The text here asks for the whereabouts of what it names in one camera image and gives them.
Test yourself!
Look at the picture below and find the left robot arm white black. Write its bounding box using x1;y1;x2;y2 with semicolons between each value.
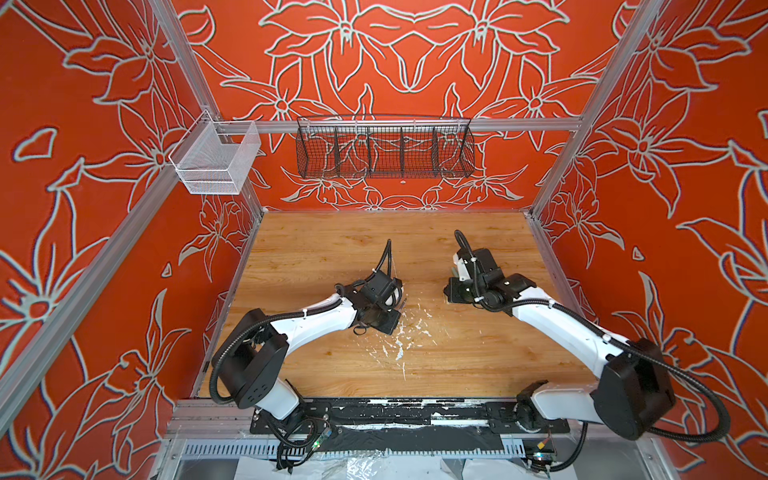
209;270;403;420

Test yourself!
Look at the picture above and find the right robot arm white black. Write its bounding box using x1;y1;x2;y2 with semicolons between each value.
444;274;676;440

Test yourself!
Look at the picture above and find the clear mesh bin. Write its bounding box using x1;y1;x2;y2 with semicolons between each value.
169;110;262;195

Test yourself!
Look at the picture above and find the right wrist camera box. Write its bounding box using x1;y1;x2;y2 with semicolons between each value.
452;253;473;282

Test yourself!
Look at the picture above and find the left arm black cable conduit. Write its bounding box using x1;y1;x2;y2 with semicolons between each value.
208;238;394;406

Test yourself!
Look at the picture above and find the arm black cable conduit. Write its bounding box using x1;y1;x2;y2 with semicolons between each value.
208;238;394;406
452;229;732;472

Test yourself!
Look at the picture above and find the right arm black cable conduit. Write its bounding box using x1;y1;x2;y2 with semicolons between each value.
452;229;732;472

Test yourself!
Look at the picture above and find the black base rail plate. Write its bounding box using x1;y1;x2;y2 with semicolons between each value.
251;397;571;436

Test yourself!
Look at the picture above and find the black wire basket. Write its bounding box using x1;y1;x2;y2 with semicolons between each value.
296;114;476;180

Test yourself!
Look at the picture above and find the white cable duct strip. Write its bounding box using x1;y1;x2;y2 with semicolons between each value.
179;438;526;460

